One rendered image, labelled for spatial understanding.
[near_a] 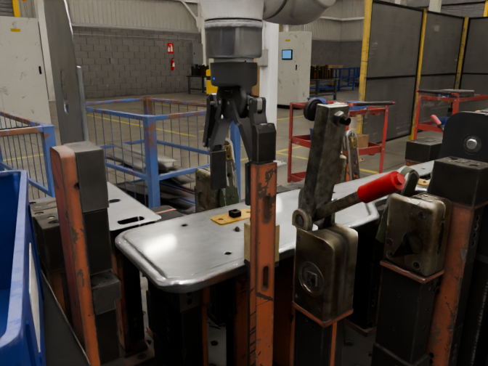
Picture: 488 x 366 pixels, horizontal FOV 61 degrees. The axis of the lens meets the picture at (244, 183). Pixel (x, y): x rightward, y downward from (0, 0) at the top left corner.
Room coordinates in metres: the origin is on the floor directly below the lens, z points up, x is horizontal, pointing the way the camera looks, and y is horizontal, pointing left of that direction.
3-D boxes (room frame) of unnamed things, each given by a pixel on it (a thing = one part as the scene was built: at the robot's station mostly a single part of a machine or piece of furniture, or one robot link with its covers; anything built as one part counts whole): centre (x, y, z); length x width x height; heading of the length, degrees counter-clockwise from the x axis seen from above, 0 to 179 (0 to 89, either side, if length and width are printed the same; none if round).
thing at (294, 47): (11.61, -1.32, 1.22); 0.80 x 0.54 x 2.45; 46
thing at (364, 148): (3.53, -0.81, 0.49); 0.81 x 0.47 x 0.97; 29
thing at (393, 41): (6.49, -2.67, 1.00); 3.44 x 0.14 x 2.00; 135
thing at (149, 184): (3.17, 0.73, 0.47); 1.20 x 0.80 x 0.95; 46
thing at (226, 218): (0.68, 0.02, 1.01); 0.08 x 0.04 x 0.01; 126
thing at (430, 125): (4.60, -2.32, 0.49); 0.81 x 0.46 x 0.97; 123
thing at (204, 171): (0.84, 0.06, 0.87); 0.12 x 0.09 x 0.35; 36
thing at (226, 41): (0.68, 0.02, 1.29); 0.09 x 0.09 x 0.06
